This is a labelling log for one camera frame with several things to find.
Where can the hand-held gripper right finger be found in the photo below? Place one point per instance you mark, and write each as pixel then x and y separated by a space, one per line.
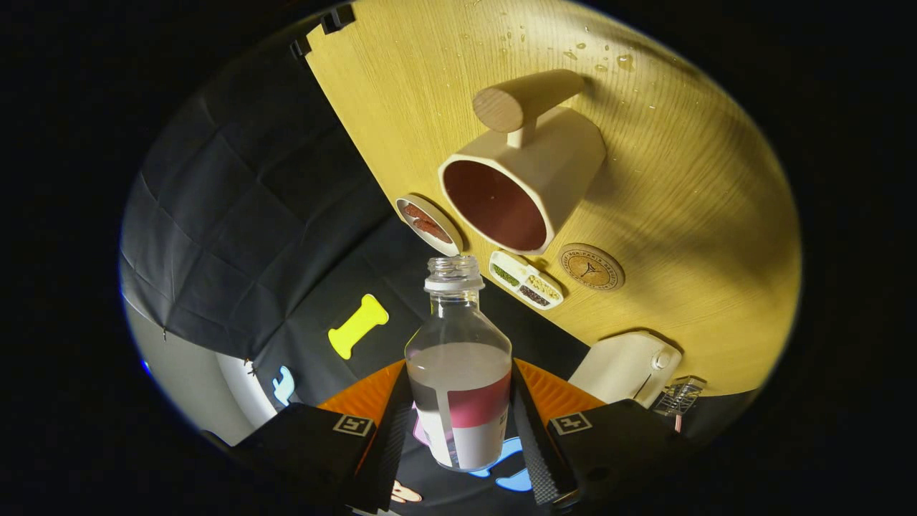
pixel 534 444

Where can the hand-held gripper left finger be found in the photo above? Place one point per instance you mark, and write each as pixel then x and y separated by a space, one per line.
pixel 387 444

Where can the clear juice bottle red label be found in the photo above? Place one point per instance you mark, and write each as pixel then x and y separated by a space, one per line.
pixel 458 373

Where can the round cork coaster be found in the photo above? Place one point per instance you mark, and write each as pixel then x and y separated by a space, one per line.
pixel 591 267

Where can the white toaster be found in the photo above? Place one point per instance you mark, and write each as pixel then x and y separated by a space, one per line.
pixel 620 369

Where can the white divided condiment dish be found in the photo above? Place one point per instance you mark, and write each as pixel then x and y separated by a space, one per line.
pixel 526 279

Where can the white round plate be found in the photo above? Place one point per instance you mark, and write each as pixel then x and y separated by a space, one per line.
pixel 448 240

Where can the red meat slice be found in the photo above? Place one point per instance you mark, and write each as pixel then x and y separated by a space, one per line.
pixel 417 212
pixel 433 229

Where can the black backdrop cloth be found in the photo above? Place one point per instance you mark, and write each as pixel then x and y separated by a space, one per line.
pixel 251 215

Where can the wooden table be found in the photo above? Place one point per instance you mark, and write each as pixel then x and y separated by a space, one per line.
pixel 680 215

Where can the black table clamp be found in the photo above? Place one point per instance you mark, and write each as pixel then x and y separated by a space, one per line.
pixel 301 47
pixel 337 18

